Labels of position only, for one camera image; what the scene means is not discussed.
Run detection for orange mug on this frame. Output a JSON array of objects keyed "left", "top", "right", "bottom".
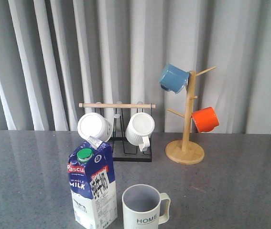
[{"left": 192, "top": 107, "right": 219, "bottom": 133}]

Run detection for ribbed white mug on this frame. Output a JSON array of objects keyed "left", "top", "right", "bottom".
[{"left": 126, "top": 112, "right": 155, "bottom": 152}]

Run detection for cream HOME mug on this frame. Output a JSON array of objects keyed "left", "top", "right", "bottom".
[{"left": 122, "top": 184, "right": 171, "bottom": 229}]

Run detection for black wire mug rack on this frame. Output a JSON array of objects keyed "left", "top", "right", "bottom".
[{"left": 78, "top": 101, "right": 156, "bottom": 162}]

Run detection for wooden mug tree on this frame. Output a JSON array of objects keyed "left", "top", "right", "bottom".
[{"left": 165, "top": 66, "right": 216, "bottom": 165}]

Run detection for smooth white mug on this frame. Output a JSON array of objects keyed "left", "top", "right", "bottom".
[{"left": 77, "top": 113, "right": 112, "bottom": 142}]

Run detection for blue white milk carton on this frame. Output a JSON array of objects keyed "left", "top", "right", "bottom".
[{"left": 67, "top": 136, "right": 118, "bottom": 229}]

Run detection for blue mug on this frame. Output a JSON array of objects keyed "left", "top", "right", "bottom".
[{"left": 159, "top": 64, "right": 190, "bottom": 94}]

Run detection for grey white curtain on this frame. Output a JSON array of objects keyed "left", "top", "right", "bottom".
[{"left": 0, "top": 0, "right": 271, "bottom": 134}]

